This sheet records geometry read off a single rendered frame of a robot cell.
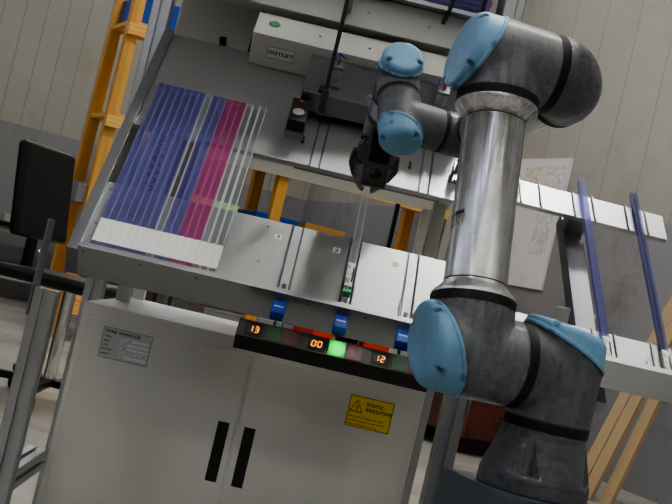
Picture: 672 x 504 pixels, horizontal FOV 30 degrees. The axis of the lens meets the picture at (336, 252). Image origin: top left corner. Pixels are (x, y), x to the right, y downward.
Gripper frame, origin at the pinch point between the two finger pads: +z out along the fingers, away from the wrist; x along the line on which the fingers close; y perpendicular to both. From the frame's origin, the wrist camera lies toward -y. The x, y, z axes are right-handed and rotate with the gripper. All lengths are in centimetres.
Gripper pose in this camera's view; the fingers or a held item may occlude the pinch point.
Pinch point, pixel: (366, 189)
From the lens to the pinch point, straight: 242.6
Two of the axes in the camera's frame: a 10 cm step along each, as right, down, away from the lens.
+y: 1.7, -7.9, 5.9
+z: -1.5, 5.7, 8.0
